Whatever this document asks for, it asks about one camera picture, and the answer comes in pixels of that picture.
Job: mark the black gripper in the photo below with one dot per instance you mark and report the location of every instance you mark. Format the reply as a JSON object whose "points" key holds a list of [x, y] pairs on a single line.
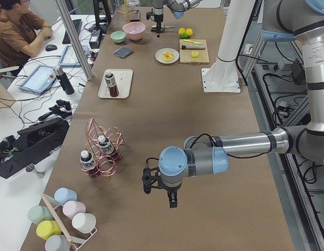
{"points": [[171, 189], [158, 20]]}

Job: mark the white round plate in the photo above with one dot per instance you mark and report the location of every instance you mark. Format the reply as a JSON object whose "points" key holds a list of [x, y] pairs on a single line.
{"points": [[161, 51]]}

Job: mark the twisted glazed donut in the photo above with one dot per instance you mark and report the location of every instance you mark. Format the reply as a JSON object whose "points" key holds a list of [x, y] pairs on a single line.
{"points": [[167, 56]]}

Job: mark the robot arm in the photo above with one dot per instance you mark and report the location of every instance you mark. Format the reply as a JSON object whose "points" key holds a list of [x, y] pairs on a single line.
{"points": [[177, 8], [282, 21]]}

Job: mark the cream rabbit tray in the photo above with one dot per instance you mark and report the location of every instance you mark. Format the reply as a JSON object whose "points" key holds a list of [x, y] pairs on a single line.
{"points": [[123, 79]]}

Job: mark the dark tea bottle on tray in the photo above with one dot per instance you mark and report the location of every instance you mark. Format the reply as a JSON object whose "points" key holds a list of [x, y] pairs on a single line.
{"points": [[111, 83]]}

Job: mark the steel ice scoop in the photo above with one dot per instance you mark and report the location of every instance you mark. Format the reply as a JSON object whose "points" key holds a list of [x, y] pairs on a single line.
{"points": [[162, 29]]}

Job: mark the pink bowl of ice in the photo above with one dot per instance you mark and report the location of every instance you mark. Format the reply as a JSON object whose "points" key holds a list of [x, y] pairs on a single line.
{"points": [[134, 30]]}

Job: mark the lower yellow lemon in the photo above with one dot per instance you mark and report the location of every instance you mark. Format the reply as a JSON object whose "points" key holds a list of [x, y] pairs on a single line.
{"points": [[181, 31]]}

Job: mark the yellow lemon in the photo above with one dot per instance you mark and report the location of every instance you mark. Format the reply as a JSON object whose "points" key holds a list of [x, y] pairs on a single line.
{"points": [[181, 31], [189, 32]]}

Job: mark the green lime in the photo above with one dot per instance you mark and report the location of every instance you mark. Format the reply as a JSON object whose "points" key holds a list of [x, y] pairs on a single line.
{"points": [[184, 36]]}

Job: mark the yellow plastic knife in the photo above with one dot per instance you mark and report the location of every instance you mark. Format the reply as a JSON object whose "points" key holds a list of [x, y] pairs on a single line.
{"points": [[191, 41]]}

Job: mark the steel muddler black tip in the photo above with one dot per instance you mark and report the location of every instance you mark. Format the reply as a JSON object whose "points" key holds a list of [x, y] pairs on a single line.
{"points": [[190, 47]]}

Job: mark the upper yellow lemon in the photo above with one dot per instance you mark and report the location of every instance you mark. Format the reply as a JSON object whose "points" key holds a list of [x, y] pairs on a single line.
{"points": [[189, 32]]}

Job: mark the bamboo cutting board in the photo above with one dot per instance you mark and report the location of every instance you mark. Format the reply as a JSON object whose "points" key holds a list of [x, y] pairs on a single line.
{"points": [[185, 55]]}

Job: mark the wooden mug tree stand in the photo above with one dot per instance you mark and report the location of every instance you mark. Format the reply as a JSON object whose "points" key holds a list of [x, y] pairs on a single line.
{"points": [[131, 9]]}

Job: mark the grey folded cloth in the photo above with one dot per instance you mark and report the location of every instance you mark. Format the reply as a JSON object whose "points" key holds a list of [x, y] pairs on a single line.
{"points": [[123, 52]]}

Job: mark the mint green bowl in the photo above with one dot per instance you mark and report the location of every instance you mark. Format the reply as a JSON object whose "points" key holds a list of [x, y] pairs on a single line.
{"points": [[118, 36]]}

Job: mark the lemon half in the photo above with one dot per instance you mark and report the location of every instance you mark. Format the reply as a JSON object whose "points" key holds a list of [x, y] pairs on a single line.
{"points": [[194, 54]]}

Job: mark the tea bottle in rack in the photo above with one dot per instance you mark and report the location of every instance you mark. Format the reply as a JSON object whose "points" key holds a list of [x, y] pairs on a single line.
{"points": [[107, 148], [88, 164]]}

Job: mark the far teach pendant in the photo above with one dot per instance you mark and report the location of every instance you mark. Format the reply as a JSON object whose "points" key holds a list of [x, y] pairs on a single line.
{"points": [[68, 58]]}

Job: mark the teach pendant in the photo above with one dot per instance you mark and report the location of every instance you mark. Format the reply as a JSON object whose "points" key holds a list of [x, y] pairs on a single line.
{"points": [[39, 81], [68, 58]]}

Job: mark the white cup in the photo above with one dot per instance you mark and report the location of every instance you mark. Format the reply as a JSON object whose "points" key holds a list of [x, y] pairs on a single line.
{"points": [[84, 222]]}

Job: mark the pink cup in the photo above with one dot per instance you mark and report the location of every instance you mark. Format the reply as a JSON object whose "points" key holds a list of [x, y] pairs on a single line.
{"points": [[71, 208]]}

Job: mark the black thermos bottle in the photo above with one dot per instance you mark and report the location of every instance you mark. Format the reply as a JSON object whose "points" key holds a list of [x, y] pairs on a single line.
{"points": [[63, 79]]}

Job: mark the white cup rack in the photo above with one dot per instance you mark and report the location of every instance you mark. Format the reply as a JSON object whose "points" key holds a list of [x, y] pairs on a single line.
{"points": [[77, 242]]}

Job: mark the black computer mouse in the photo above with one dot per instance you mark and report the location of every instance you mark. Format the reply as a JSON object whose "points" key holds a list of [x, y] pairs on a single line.
{"points": [[50, 47]]}

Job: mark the light blue cup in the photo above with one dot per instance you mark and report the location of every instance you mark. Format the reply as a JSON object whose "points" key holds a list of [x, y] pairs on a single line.
{"points": [[64, 195]]}

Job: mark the grey cup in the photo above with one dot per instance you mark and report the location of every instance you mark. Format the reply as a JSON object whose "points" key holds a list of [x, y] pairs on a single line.
{"points": [[57, 243]]}

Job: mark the near teach pendant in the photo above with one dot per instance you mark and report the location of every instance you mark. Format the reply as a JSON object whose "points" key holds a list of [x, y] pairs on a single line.
{"points": [[39, 81]]}

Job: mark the yellow cup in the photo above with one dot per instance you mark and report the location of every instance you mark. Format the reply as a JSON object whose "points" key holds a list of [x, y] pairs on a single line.
{"points": [[48, 228]]}

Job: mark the mint green cup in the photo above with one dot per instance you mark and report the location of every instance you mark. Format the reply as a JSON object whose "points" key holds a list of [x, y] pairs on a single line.
{"points": [[38, 214]]}

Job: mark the person in brown shirt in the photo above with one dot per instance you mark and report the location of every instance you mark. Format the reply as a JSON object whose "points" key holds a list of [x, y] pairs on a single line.
{"points": [[22, 33]]}

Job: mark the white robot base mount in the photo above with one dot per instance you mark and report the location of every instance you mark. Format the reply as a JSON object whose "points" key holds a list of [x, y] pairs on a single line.
{"points": [[222, 76]]}

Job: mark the aluminium frame post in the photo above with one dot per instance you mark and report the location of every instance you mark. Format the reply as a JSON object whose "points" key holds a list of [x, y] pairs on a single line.
{"points": [[68, 24]]}

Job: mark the copper wire bottle rack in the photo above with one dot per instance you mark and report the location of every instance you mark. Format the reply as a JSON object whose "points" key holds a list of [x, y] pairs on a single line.
{"points": [[106, 167]]}

